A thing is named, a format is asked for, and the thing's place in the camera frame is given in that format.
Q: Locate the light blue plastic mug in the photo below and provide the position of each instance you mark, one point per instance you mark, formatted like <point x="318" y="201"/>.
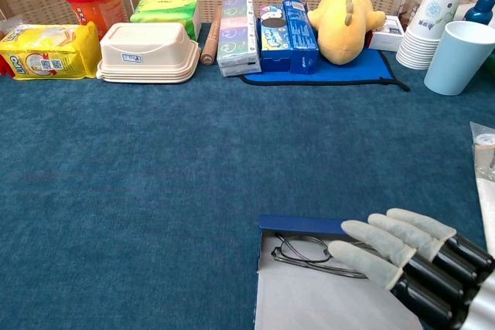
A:
<point x="452" y="59"/>

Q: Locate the blue cloth mat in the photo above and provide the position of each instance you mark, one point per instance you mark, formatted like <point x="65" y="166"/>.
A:
<point x="348" y="71"/>

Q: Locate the small white box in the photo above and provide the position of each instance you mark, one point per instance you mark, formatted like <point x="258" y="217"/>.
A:
<point x="386" y="40"/>

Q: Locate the canvas bag in clear plastic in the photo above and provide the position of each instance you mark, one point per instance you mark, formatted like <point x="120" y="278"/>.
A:
<point x="487" y="191"/>

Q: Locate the dark blue open carton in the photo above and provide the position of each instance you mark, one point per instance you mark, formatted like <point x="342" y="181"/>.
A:
<point x="301" y="36"/>

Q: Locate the green tissue pack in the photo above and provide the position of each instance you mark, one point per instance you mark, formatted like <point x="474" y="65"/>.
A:
<point x="166" y="11"/>

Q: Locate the wooden rolling pin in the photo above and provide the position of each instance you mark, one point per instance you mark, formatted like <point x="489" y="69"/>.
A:
<point x="210" y="48"/>

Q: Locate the clear plastic container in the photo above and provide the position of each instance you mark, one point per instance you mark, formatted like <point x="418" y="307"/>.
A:
<point x="406" y="5"/>

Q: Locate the green glass bottle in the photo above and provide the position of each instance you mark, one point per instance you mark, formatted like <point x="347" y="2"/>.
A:
<point x="490" y="65"/>

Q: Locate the stack of paper cups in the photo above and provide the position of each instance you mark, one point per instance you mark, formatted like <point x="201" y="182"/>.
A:
<point x="429" y="13"/>

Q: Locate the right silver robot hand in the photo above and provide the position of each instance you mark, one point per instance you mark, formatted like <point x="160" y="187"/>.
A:
<point x="425" y="264"/>

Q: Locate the orange tub with red lid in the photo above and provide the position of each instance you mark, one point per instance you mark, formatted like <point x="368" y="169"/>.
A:
<point x="93" y="1"/>

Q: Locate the yellow plush toy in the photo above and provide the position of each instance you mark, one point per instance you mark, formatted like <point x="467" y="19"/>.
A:
<point x="342" y="24"/>

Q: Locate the pastel pocket tissue multipack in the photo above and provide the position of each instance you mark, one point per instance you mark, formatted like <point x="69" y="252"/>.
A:
<point x="237" y="36"/>

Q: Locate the blue sandwich cookie box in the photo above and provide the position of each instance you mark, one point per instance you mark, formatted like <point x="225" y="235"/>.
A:
<point x="274" y="36"/>

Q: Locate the yellow biscuit pack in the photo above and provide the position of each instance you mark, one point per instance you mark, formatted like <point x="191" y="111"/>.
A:
<point x="50" y="55"/>

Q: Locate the beige plastic lunch box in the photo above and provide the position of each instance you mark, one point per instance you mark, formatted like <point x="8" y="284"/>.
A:
<point x="147" y="52"/>

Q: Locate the dark blue small bottle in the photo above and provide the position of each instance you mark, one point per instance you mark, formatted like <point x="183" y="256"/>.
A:
<point x="481" y="11"/>

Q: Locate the black wire-frame eyeglasses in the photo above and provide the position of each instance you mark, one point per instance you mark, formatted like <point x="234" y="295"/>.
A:
<point x="305" y="249"/>

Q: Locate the blue cardboard glasses case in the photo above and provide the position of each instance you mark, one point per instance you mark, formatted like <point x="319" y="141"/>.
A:
<point x="309" y="299"/>

